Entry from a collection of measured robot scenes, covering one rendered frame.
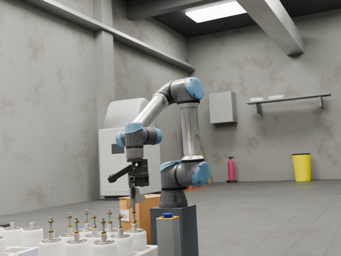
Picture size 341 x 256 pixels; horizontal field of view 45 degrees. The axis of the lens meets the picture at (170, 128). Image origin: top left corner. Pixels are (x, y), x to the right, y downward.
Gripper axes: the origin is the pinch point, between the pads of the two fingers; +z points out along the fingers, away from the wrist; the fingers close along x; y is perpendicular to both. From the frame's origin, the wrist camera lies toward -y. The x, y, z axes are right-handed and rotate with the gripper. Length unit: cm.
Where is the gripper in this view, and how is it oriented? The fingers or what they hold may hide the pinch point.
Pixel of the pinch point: (132, 206)
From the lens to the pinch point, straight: 176.9
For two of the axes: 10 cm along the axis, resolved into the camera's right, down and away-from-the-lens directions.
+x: -1.8, 0.9, 9.8
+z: 0.5, 10.0, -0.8
